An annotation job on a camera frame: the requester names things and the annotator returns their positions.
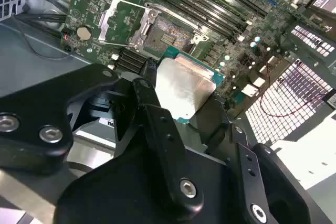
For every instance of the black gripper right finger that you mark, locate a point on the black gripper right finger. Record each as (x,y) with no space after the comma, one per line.
(246,166)

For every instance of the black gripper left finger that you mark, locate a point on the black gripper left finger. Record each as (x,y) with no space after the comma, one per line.
(34,108)

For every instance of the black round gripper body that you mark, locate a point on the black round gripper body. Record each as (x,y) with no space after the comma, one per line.
(126,195)

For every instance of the silver green CPU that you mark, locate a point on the silver green CPU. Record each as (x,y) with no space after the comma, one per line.
(181,87)

